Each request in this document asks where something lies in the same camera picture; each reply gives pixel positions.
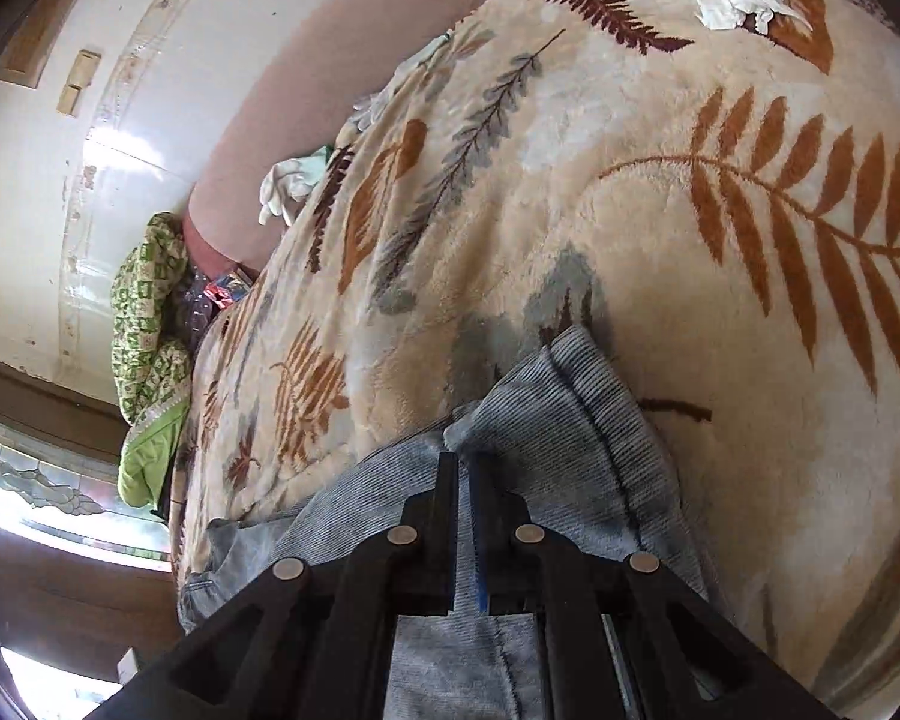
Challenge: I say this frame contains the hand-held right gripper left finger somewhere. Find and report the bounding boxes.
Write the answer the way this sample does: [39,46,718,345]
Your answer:
[97,452,460,720]

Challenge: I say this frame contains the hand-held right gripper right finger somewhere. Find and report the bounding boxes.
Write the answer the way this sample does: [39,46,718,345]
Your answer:
[471,452,835,720]

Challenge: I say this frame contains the blue-grey ribbed pants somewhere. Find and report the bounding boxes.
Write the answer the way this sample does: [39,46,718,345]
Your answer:
[176,326,728,720]

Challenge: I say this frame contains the colourful printed packet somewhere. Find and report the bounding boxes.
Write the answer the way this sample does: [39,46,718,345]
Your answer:
[204,268,254,310]

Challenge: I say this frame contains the purple plastic bag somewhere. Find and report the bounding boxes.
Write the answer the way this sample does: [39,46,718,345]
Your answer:
[182,274,222,352]

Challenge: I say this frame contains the cream leaf print blanket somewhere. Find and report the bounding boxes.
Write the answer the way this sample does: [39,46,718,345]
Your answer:
[169,0,900,720]

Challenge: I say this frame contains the green patterned quilt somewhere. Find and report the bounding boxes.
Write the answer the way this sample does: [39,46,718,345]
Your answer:
[111,211,194,507]

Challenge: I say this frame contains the patterned glass window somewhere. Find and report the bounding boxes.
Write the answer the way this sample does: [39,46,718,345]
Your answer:
[0,405,173,565]

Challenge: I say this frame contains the pink padded headboard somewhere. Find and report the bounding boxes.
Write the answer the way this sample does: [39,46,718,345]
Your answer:
[182,0,530,278]

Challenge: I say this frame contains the beige wall panel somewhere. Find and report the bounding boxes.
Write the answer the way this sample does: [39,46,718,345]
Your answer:
[0,0,92,89]

